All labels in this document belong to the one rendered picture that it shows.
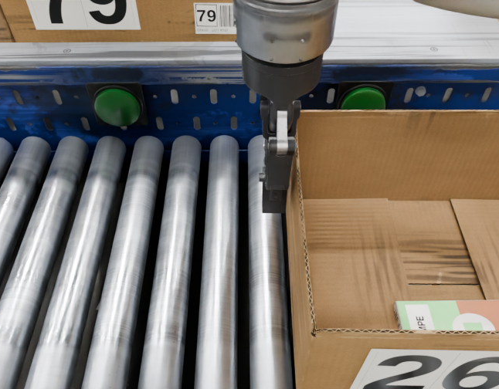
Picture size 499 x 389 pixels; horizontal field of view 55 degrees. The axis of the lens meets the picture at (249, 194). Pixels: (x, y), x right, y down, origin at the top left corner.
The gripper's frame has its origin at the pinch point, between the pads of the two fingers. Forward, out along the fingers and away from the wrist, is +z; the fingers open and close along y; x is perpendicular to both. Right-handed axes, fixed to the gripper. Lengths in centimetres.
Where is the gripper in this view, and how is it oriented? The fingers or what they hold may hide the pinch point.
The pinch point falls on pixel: (274, 191)
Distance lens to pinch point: 58.7
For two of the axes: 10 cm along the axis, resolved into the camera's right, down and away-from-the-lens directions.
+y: 0.1, 7.5, -6.6
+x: 10.0, 0.0, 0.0
